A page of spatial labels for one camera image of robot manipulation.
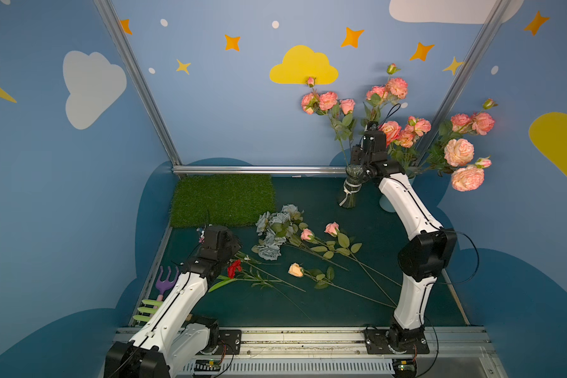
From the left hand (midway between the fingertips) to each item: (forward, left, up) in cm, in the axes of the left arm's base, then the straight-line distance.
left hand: (236, 237), depth 84 cm
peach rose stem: (-10, -34, -13) cm, 38 cm away
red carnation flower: (-8, -3, -12) cm, 14 cm away
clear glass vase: (+27, -46, +1) cm, 53 cm away
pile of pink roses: (+6, -40, -13) cm, 42 cm away
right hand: (+29, -47, +20) cm, 59 cm away
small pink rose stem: (+11, -38, -10) cm, 41 cm away
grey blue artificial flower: (+7, -14, -3) cm, 16 cm away
